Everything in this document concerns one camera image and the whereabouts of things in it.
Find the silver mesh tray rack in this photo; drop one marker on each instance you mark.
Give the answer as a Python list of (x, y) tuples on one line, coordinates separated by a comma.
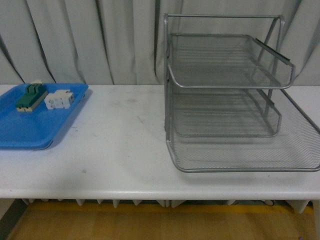
[(226, 103)]

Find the white terminal block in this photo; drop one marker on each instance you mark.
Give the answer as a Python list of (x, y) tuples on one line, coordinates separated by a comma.
[(61, 99)]

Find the grey curtain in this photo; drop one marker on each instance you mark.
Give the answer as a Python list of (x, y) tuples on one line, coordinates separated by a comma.
[(120, 42)]

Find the green knife switch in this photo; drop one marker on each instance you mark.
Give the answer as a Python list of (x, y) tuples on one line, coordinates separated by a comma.
[(34, 94)]

